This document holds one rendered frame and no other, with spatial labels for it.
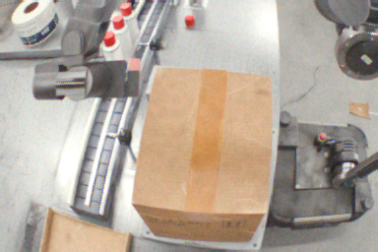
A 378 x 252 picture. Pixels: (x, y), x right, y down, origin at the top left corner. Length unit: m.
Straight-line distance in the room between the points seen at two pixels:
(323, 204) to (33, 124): 1.27
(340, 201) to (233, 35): 0.91
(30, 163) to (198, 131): 0.63
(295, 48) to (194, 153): 1.83
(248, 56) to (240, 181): 0.61
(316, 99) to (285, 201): 0.81
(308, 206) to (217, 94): 0.98
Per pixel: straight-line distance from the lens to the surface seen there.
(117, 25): 1.01
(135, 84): 0.65
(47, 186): 1.08
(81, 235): 0.98
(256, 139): 0.70
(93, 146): 1.01
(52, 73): 0.58
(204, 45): 1.23
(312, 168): 1.67
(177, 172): 0.67
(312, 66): 2.37
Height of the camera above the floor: 1.73
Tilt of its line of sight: 59 degrees down
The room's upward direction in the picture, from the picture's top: 7 degrees counter-clockwise
